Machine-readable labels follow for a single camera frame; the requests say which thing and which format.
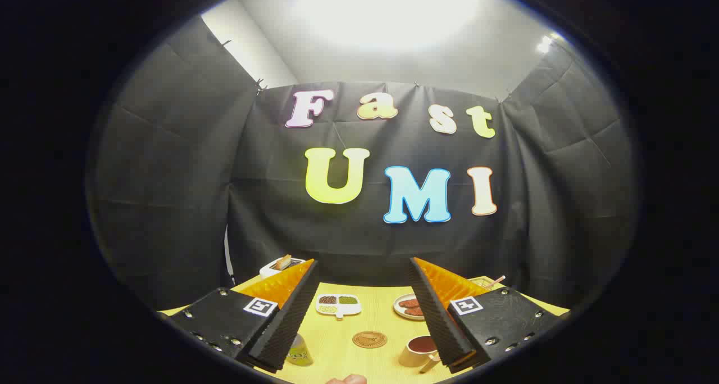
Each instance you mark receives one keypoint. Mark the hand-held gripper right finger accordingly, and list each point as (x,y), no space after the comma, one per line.
(435,322)

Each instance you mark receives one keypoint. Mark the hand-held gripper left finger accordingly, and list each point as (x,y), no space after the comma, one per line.
(283,328)

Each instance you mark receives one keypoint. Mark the silver bottle with green label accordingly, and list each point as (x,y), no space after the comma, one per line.
(300,353)

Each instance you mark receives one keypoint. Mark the round cork coaster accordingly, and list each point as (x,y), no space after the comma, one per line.
(369,339)

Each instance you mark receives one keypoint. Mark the brown meat piece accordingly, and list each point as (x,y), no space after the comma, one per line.
(411,302)
(414,312)

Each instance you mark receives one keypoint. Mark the white round plate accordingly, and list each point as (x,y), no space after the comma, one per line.
(400,311)

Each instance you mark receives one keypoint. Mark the wooden table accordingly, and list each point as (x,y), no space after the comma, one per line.
(382,316)

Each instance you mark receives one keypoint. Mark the white divided dish of beans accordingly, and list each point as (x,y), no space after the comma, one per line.
(337,306)

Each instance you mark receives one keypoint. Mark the white toaster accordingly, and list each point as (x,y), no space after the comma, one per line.
(269,270)

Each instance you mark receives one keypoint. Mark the toast bread slice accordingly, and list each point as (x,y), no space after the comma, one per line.
(283,261)

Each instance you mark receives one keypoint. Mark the pink stick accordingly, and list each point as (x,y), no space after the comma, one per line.
(498,281)

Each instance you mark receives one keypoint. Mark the black backdrop cloth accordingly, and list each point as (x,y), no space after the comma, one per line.
(281,227)

